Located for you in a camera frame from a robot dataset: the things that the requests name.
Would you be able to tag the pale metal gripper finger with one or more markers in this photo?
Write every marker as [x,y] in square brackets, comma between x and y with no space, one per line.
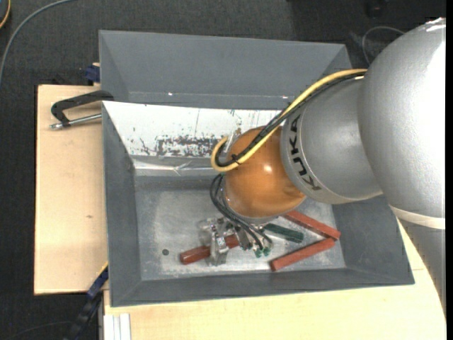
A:
[207,229]
[219,257]

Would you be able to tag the red-brown block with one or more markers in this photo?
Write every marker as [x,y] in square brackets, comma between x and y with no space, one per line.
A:
[304,254]
[193,255]
[313,224]

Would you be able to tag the grey metal bin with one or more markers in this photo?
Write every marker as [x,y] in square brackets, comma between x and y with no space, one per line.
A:
[170,207]

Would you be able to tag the dark green flat block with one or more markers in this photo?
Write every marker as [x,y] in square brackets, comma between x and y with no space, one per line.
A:
[285,232]

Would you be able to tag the pale flat board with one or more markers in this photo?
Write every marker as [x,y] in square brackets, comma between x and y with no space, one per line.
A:
[69,197]

